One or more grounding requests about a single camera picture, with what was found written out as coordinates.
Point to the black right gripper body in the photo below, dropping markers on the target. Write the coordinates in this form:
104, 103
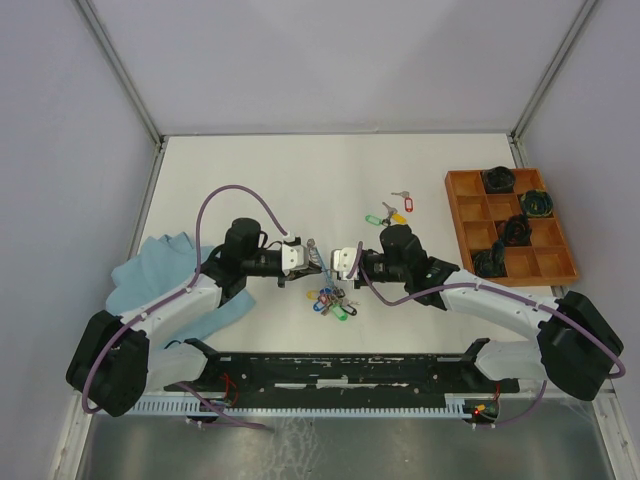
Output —
379, 270

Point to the light blue cloth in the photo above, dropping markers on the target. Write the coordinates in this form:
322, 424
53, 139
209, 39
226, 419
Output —
162, 264

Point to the silver key on yellow tag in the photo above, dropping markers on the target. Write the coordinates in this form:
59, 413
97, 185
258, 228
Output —
390, 210

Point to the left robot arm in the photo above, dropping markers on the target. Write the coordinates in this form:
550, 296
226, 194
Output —
119, 358

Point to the dark floral scrunchie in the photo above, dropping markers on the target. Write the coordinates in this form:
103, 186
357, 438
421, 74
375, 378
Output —
490, 263

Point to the black scrunchie top compartment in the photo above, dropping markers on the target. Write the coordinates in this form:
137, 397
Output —
498, 180

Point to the green key tag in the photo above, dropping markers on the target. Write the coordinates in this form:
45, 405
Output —
373, 220

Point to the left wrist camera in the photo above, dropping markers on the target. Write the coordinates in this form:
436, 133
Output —
294, 255

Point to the wooden compartment tray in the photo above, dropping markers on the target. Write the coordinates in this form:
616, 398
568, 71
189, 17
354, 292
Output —
547, 261

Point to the blue key fob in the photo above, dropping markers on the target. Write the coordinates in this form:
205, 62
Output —
318, 305

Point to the black orange scrunchie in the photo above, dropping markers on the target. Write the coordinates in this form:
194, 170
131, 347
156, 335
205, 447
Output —
515, 231

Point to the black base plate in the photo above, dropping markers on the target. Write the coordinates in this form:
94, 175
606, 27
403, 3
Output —
431, 373

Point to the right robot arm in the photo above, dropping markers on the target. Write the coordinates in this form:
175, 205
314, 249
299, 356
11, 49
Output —
565, 341

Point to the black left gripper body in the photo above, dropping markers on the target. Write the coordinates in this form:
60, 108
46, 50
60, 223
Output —
263, 264

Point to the yellow key tag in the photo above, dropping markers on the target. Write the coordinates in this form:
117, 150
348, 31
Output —
399, 218

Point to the green yellow scrunchie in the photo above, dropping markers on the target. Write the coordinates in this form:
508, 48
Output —
536, 203

